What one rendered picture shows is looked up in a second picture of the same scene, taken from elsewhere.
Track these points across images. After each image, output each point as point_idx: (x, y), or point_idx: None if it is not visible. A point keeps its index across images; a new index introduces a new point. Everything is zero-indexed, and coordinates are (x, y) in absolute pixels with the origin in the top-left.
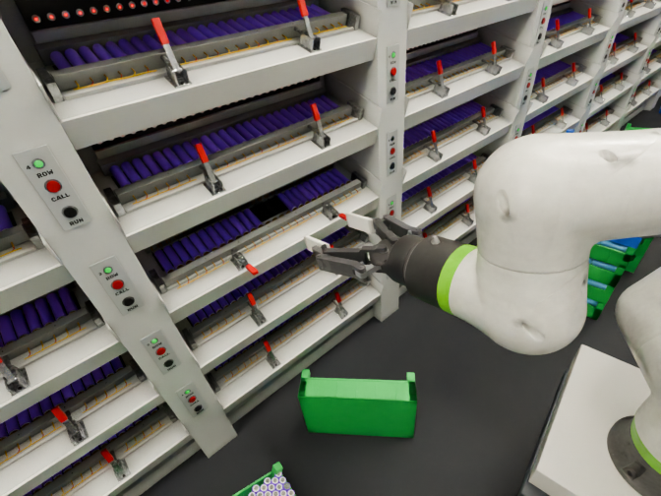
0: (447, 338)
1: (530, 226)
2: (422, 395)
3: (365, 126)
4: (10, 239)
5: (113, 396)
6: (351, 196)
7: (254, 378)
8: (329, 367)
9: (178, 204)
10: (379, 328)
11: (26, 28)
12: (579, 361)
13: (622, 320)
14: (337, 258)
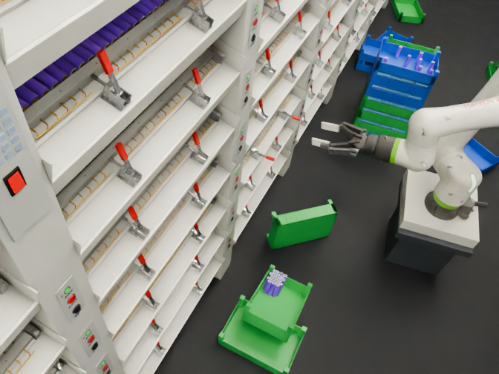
0: (325, 178)
1: (428, 136)
2: None
3: (303, 61)
4: None
5: (203, 245)
6: (288, 102)
7: (240, 225)
8: (263, 212)
9: (252, 131)
10: (283, 181)
11: None
12: (409, 174)
13: None
14: (341, 148)
